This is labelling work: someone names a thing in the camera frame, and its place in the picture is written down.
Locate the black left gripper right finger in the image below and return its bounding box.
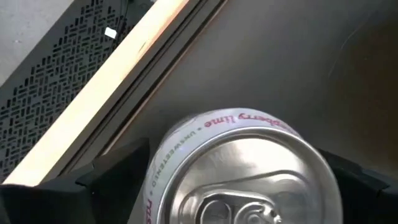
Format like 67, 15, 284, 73
317, 149, 398, 224

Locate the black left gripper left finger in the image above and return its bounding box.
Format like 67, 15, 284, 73
0, 138, 150, 224

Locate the white red Spindrift can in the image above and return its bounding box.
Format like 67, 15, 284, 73
142, 107, 343, 224

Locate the black perforated computer case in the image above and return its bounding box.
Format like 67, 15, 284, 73
0, 0, 153, 184

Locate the white sticker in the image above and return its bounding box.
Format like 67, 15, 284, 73
104, 26, 118, 40

